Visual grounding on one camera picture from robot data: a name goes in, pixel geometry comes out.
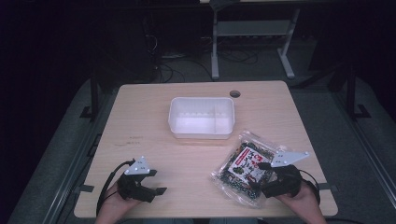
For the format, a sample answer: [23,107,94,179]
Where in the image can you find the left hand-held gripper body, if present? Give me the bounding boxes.
[117,156,157,203]

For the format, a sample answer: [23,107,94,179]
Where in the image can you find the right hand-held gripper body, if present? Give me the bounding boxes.
[270,150,311,198]

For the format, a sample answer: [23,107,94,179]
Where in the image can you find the clear snack packet red label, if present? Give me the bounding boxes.
[209,130,283,209]

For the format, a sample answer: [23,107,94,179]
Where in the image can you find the person's left hand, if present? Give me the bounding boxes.
[103,182,142,217]

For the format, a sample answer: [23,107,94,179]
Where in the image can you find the person's right hand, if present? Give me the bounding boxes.
[275,181,320,217]

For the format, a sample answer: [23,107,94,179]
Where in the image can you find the black table edge clip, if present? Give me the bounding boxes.
[74,184,95,193]
[317,182,339,192]

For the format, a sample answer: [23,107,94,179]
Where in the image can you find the white plastic container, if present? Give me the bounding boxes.
[167,96,235,140]

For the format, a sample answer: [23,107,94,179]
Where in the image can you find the black metal stand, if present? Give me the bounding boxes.
[345,63,372,121]
[79,76,101,121]

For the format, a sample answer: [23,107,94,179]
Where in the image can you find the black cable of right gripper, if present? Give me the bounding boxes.
[298,168,322,204]

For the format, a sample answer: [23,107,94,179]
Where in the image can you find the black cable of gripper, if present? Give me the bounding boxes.
[298,168,322,204]
[95,159,137,217]

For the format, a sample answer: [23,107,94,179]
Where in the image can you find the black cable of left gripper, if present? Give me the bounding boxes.
[95,159,137,217]

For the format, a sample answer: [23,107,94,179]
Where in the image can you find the black cables on floor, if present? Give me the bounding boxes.
[153,46,260,84]

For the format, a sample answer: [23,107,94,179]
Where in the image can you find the white metal desk frame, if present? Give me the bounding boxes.
[209,0,302,81]

